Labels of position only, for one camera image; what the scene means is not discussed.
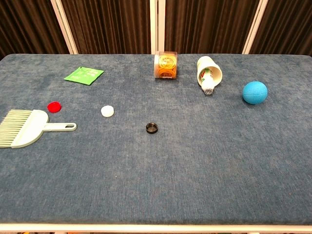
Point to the small white cap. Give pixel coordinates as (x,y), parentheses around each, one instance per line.
(107,111)

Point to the small white plastic bottle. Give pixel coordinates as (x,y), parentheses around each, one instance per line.
(208,84)

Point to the small red cap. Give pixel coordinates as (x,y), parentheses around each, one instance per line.
(54,107)

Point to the clear jar of rubber bands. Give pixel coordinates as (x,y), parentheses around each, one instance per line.
(165,67)

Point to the blue table cloth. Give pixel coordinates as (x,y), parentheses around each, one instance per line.
(156,170)

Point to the white paper cup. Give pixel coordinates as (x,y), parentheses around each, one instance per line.
(207,68)

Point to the green foil sachet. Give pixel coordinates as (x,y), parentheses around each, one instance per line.
(84,75)

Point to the blue ball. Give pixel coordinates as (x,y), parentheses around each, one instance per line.
(254,92)

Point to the dark brown curtain panel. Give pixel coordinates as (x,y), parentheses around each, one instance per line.
(290,24)
(107,24)
(207,24)
(26,24)

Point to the white partition post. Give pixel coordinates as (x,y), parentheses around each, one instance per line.
(153,24)
(254,26)
(64,26)

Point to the white table frame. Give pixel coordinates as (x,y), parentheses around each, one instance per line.
(156,228)

